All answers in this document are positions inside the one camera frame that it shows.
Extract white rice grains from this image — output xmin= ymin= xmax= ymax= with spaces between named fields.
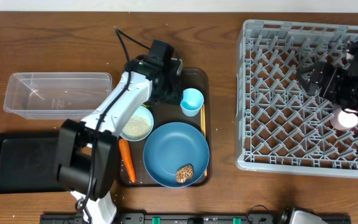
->
xmin=122 ymin=115 xmax=152 ymax=140

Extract dark brown serving tray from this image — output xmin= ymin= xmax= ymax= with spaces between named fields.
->
xmin=117 ymin=68 xmax=211 ymax=187

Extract brown mushroom piece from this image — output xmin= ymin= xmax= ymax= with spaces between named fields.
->
xmin=175 ymin=164 xmax=194 ymax=184

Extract black plastic tray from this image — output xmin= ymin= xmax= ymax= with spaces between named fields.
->
xmin=0 ymin=132 xmax=65 ymax=194

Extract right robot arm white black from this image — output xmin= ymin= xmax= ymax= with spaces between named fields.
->
xmin=296 ymin=40 xmax=358 ymax=131

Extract orange carrot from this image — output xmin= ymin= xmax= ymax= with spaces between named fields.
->
xmin=119 ymin=138 xmax=136 ymax=182

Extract pink plastic cup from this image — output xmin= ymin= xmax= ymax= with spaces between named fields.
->
xmin=330 ymin=108 xmax=358 ymax=131

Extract light blue small bowl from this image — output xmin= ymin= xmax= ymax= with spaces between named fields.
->
xmin=120 ymin=106 xmax=154 ymax=141

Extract wooden chopstick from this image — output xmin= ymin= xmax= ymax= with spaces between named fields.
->
xmin=202 ymin=104 xmax=208 ymax=177
xmin=200 ymin=104 xmax=206 ymax=138

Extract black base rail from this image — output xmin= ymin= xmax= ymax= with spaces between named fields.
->
xmin=39 ymin=212 xmax=352 ymax=224

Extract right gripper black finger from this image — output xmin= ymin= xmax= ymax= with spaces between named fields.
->
xmin=296 ymin=62 xmax=325 ymax=74
xmin=297 ymin=77 xmax=319 ymax=95

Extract grey dishwasher rack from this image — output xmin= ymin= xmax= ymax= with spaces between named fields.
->
xmin=235 ymin=19 xmax=358 ymax=179

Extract dark blue plate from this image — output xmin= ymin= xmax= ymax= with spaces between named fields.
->
xmin=143 ymin=122 xmax=210 ymax=188

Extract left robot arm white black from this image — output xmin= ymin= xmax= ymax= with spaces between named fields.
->
xmin=53 ymin=40 xmax=183 ymax=223

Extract clear plastic bin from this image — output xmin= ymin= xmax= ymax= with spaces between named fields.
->
xmin=3 ymin=72 xmax=113 ymax=119

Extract light blue plastic cup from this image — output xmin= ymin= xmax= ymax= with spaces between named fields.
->
xmin=180 ymin=88 xmax=204 ymax=117

